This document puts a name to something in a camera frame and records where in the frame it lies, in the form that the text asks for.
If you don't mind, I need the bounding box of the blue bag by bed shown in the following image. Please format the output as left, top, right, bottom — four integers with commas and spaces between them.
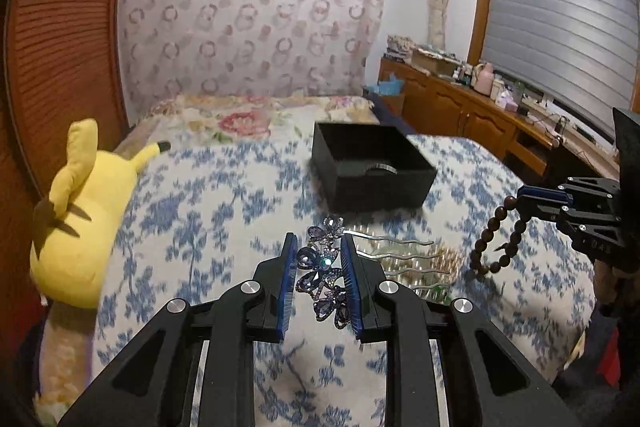
364, 74, 405, 96

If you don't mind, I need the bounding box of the brown wooden bead bracelet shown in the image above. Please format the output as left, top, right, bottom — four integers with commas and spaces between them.
468, 194, 533, 281

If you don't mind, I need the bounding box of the wooden louvered wardrobe door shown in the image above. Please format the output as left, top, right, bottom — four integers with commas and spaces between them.
0, 0, 137, 358

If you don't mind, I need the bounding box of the pink floral bedspread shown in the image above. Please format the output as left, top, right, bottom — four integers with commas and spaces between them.
115, 95, 378, 159

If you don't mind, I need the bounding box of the purple crystal hair comb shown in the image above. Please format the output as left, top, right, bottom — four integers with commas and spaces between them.
296, 215, 461, 329

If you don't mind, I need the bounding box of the grey window roller blind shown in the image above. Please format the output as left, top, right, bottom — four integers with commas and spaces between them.
480, 0, 639, 134

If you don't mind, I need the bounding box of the black jewelry box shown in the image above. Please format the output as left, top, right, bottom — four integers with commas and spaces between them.
311, 121, 437, 213

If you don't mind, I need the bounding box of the pink tissue box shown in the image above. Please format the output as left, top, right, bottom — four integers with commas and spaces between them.
495, 89, 518, 113

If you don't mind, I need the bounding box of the person's hand on gripper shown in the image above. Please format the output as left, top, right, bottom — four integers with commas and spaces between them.
593, 260, 640, 306

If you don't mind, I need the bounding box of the yellow Pikachu plush toy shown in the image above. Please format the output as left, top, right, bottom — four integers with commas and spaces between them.
29, 118, 171, 309

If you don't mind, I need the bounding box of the blue floral white blanket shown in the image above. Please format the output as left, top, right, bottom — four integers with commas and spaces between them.
92, 136, 596, 426

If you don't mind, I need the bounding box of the wooden sideboard cabinet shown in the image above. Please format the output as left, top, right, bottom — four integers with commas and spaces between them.
378, 58, 620, 186

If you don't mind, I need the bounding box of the pink thermos jug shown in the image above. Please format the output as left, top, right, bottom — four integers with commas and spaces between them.
472, 63, 495, 96

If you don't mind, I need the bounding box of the cardboard box on cabinet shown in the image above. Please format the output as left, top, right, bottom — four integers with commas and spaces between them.
410, 48, 460, 76

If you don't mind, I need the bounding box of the circle patterned sheer curtain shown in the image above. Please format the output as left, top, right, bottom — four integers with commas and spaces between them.
118, 0, 384, 119

